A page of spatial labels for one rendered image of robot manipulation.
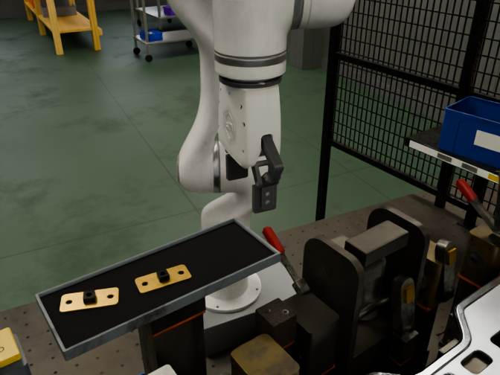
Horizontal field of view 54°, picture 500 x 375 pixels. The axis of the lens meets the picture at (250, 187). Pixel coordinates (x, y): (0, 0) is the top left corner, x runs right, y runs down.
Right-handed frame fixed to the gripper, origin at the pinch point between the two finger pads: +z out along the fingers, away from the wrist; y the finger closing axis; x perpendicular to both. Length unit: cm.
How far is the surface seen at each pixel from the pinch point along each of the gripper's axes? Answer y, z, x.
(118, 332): -0.2, 19.1, -19.9
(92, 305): -6.5, 18.5, -22.5
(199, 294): -3.1, 19.0, -7.0
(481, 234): -9, 30, 59
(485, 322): 8, 35, 45
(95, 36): -652, 121, 51
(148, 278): -9.3, 18.6, -13.5
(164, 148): -305, 137, 55
